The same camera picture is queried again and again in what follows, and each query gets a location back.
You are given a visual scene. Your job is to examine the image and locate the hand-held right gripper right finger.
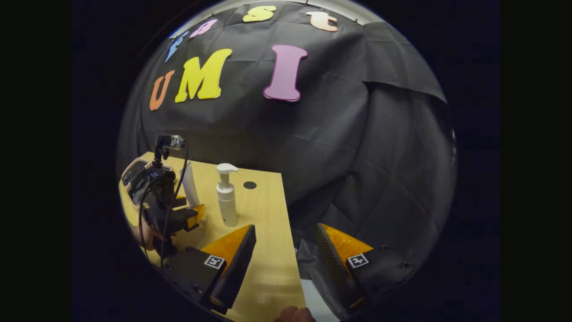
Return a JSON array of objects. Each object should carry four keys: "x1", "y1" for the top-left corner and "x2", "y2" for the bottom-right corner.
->
[{"x1": 313, "y1": 224, "x2": 418, "y2": 315}]

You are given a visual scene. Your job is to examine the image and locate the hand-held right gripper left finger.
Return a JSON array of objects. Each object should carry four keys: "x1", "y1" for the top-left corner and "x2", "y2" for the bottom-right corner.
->
[{"x1": 159, "y1": 225, "x2": 257, "y2": 315}]

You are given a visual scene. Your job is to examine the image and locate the white cosmetic tube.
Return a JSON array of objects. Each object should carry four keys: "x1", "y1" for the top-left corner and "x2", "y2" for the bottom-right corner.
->
[{"x1": 181, "y1": 162, "x2": 202, "y2": 208}]

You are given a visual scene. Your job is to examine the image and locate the white pump bottle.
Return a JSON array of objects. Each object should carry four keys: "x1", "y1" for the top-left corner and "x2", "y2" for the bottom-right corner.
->
[{"x1": 216, "y1": 163, "x2": 239, "y2": 228}]

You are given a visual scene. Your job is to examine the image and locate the black backdrop cloth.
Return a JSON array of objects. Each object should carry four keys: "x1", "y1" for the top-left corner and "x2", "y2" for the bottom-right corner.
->
[{"x1": 117, "y1": 0, "x2": 457, "y2": 316}]

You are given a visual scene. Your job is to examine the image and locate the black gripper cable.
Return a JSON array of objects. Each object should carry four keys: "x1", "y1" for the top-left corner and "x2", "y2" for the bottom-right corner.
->
[{"x1": 138, "y1": 142, "x2": 189, "y2": 267}]

